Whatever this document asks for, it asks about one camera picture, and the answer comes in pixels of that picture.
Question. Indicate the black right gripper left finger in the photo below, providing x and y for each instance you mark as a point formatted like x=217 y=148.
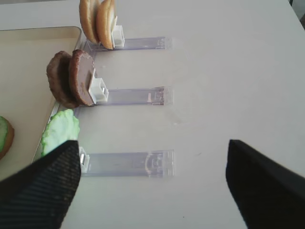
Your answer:
x=39 y=196

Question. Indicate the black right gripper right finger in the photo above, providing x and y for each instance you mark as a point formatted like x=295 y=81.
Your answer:
x=267 y=194

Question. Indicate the meat patty nearer tray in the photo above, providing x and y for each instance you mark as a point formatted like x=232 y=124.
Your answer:
x=57 y=72

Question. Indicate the green lettuce leaf standing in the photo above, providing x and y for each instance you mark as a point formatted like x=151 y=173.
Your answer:
x=62 y=127

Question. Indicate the lettuce leaf on tray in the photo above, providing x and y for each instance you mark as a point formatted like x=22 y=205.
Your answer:
x=4 y=131

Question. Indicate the clear pusher track lettuce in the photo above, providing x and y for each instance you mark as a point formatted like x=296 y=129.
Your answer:
x=159 y=163

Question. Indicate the meat patty outer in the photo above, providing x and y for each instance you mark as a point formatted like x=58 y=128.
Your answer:
x=81 y=67

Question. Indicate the bottom bun on tray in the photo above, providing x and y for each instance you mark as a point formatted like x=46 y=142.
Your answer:
x=9 y=141

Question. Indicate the cream metal tray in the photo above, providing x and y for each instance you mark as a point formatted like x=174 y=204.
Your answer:
x=25 y=97

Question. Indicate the clear pusher track patty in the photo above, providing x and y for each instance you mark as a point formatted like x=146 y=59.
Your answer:
x=101 y=95

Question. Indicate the clear pusher track bun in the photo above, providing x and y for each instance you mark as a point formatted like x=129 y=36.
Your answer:
x=154 y=43

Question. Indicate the bun half outer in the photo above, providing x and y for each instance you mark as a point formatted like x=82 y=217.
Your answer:
x=104 y=21

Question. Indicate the bun half nearer tray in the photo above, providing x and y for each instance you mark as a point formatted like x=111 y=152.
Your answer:
x=87 y=12

